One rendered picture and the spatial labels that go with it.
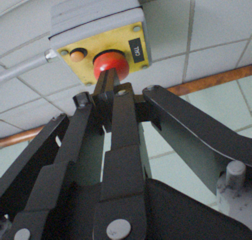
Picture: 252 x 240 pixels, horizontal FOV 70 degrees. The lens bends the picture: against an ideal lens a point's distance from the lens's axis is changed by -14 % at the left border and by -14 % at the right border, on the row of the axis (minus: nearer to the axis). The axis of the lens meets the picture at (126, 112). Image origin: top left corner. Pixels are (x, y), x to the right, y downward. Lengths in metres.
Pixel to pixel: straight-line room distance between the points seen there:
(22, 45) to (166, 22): 0.22
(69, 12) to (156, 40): 0.17
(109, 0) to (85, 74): 0.09
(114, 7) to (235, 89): 0.43
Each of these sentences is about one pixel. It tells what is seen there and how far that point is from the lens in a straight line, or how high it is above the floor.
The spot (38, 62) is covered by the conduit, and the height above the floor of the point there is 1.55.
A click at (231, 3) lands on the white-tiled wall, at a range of 0.36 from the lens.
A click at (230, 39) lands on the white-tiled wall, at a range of 0.44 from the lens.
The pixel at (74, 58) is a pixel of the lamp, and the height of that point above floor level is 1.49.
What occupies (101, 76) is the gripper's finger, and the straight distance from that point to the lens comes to 0.18.
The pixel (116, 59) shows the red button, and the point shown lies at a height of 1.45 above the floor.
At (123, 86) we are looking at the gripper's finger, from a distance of 0.16.
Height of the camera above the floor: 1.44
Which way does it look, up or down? 5 degrees up
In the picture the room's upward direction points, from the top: 106 degrees counter-clockwise
